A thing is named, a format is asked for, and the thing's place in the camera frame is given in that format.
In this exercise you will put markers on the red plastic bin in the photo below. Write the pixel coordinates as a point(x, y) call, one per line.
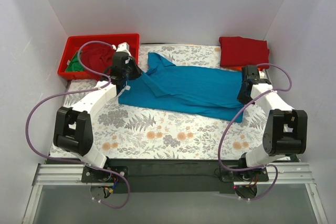
point(75, 42)

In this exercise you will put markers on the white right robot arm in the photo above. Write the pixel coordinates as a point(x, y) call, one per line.
point(285, 132)

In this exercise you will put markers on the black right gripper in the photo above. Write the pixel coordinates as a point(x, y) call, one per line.
point(243, 96)

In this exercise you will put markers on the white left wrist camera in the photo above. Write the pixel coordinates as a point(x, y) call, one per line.
point(122, 47)

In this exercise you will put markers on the teal blue t-shirt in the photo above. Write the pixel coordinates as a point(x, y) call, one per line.
point(197, 90)

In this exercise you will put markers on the floral patterned table mat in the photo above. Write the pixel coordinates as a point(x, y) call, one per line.
point(122, 131)

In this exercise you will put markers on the green t-shirt in bin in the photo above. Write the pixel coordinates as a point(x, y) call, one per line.
point(74, 65)

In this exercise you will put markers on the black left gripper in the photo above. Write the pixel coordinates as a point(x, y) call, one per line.
point(134, 71)

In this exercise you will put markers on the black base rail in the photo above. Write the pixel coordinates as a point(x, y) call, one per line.
point(177, 176)

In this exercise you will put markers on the crumpled dark red t-shirt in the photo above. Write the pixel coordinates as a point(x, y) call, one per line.
point(97, 57)

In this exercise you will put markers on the folded orange t-shirt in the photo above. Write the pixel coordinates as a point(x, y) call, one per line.
point(237, 68)

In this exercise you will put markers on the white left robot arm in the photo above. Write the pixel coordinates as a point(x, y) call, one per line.
point(73, 128)

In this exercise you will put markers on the folded dark red t-shirt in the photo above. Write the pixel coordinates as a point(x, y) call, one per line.
point(240, 51)

